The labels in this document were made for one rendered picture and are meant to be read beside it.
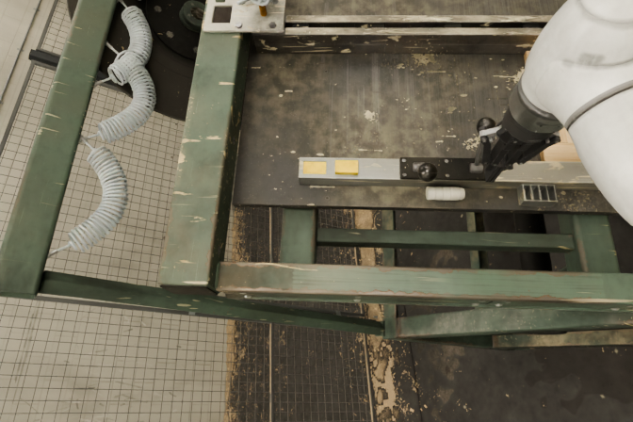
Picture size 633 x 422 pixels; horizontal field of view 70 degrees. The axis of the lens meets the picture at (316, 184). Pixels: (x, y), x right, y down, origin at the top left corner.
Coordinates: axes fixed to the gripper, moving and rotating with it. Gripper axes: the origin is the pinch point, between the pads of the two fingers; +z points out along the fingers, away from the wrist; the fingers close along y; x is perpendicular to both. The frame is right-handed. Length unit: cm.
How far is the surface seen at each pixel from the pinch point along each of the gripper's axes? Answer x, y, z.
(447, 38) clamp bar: 38.8, -3.8, 9.5
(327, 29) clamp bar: 40, -33, 8
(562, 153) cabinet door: 10.4, 20.2, 13.7
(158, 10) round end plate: 74, -92, 37
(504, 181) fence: 2.4, 5.9, 11.6
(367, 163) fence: 6.0, -23.0, 11.5
